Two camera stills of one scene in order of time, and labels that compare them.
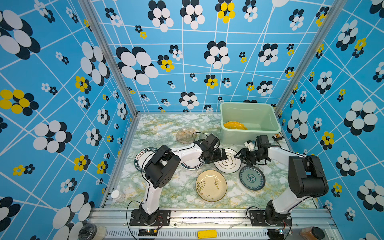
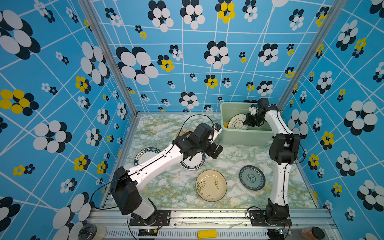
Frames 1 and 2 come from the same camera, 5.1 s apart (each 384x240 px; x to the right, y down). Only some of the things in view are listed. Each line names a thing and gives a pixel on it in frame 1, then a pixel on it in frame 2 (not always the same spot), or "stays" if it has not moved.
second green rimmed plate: x=142 y=157 stays
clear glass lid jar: x=90 y=231 stays
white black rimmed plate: x=230 y=165 to x=236 y=122
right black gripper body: x=254 y=155 to x=253 y=120
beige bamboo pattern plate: x=211 y=185 stays
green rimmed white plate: x=192 y=163 stays
